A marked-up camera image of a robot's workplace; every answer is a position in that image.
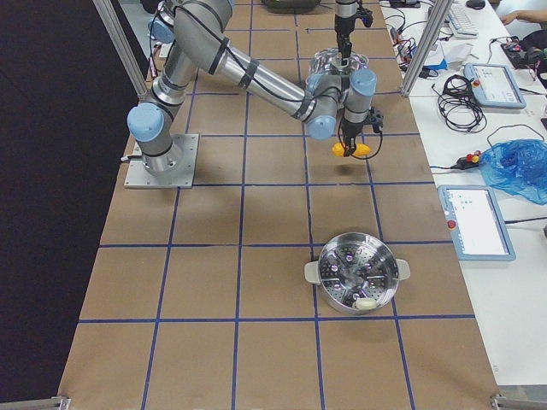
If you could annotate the steel steamer pot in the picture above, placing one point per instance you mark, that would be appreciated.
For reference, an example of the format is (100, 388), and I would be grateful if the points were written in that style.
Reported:
(356, 273)

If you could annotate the red emergency stop box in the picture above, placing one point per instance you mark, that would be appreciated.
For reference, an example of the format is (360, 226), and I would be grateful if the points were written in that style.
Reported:
(469, 161)

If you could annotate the glass pot lid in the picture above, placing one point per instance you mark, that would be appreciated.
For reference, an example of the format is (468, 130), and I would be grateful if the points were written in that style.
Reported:
(339, 60)

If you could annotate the teach pendant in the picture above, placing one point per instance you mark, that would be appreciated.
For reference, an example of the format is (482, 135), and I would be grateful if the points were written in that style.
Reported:
(475, 223)
(494, 86)

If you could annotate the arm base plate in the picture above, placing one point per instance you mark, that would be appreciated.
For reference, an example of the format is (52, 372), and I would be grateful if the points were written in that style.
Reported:
(174, 169)

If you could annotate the far teach pendant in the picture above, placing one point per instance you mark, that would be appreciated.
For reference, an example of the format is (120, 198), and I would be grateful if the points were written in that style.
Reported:
(494, 86)

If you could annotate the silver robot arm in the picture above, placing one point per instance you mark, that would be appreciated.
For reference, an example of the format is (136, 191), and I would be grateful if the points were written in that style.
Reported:
(347, 12)
(336, 101)

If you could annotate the white paper box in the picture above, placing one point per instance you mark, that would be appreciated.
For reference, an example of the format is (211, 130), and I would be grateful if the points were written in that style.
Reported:
(456, 55)

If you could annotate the near teach pendant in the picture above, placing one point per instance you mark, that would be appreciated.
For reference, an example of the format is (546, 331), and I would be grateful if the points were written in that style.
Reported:
(475, 223)

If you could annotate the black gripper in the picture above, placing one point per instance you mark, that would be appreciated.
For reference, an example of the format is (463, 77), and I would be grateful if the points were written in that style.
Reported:
(352, 127)
(344, 25)

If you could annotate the pale green electric pot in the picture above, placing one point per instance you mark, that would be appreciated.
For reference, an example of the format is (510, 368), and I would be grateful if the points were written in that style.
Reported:
(337, 64)

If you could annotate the blue plastic bag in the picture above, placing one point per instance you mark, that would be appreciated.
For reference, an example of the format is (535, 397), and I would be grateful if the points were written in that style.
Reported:
(517, 167)

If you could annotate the aluminium frame post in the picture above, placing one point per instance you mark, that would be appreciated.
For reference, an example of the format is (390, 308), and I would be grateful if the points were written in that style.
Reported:
(428, 38)

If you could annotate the yellow corn cob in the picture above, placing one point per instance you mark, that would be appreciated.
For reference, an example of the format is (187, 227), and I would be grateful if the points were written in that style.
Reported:
(357, 150)

